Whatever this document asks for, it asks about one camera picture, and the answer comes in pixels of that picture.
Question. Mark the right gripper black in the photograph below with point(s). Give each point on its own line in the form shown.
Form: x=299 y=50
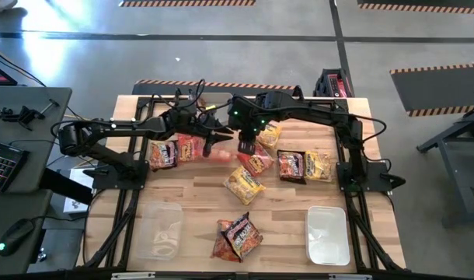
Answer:
x=245 y=116

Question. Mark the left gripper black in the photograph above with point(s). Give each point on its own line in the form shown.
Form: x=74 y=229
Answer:
x=186 y=122

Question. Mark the yellow Maruchan ramen packet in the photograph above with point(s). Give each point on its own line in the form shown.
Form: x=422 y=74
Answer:
x=243 y=184
x=318 y=166
x=270 y=136

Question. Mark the black Fire Noodle packet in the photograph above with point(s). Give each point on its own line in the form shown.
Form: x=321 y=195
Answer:
x=163 y=155
x=290 y=165
x=242 y=235

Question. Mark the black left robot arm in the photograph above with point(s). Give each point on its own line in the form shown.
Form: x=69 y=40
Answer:
x=105 y=130

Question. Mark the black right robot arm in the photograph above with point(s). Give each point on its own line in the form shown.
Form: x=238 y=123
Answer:
x=318 y=110

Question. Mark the translucent plastic storage bin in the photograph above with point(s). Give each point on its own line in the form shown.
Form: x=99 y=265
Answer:
x=218 y=98
x=326 y=233
x=159 y=218

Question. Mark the black red equipment case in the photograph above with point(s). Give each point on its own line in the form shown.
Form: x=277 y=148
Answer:
x=334 y=83

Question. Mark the white printed paper sheet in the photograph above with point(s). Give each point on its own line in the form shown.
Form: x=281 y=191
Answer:
x=81 y=177

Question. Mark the black angled panel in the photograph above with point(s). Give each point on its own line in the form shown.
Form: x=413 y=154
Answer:
x=66 y=186

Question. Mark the dark grey side desk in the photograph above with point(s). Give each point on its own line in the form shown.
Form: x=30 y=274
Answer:
x=35 y=95

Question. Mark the black desk clamp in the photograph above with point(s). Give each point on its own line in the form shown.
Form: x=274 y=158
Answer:
x=25 y=115

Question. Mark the small metal knob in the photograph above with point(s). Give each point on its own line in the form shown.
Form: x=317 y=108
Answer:
x=41 y=256

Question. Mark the black backlit keyboard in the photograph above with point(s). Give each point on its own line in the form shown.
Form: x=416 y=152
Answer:
x=2 y=165

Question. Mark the dark grey metal table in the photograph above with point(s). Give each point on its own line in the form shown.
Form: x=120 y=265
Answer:
x=454 y=186

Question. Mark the black computer mouse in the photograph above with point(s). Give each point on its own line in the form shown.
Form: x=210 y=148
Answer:
x=13 y=237

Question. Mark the person's shoe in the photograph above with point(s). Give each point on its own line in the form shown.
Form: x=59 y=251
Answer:
x=0 y=4

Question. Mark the grey metal bracket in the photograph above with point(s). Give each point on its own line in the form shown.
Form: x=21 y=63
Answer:
x=349 y=277
x=132 y=275

